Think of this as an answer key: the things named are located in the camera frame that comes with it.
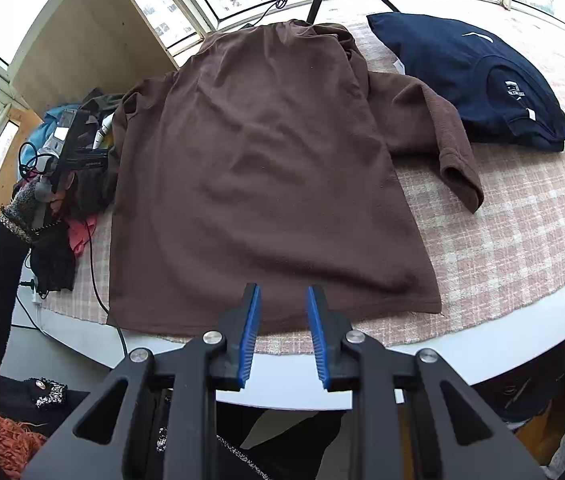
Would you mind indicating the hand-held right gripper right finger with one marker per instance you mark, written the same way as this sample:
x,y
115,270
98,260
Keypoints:
x,y
318,340

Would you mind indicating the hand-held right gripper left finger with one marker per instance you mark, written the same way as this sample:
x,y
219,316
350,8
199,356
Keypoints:
x,y
250,335

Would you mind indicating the brown shirt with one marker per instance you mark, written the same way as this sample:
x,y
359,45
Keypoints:
x,y
262,160

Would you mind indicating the person's left hand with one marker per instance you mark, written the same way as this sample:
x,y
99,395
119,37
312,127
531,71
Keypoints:
x,y
22,207

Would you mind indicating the blue garment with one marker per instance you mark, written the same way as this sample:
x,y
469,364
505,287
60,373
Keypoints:
x,y
47,127

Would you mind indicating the pine wood board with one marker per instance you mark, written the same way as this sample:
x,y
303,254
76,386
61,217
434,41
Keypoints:
x,y
12,160

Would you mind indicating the pink garment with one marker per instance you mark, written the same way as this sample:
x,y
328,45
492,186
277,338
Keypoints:
x,y
80,237

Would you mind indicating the black garment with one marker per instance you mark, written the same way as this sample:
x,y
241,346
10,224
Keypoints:
x,y
52,265

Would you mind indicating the large wooden board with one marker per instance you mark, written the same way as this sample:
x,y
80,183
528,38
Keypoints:
x,y
77,50

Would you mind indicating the white power strip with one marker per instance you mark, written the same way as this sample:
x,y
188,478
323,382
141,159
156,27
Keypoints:
x,y
37,294

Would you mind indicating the dark cloth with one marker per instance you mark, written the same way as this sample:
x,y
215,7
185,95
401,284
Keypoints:
x,y
527,385

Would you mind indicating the pink plaid blanket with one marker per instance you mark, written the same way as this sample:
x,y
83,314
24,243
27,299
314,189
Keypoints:
x,y
512,235

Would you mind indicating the navy folded shirt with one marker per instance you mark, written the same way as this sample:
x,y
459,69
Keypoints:
x,y
452,70

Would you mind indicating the white window frame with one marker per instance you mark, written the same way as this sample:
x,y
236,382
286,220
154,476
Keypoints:
x,y
187,5

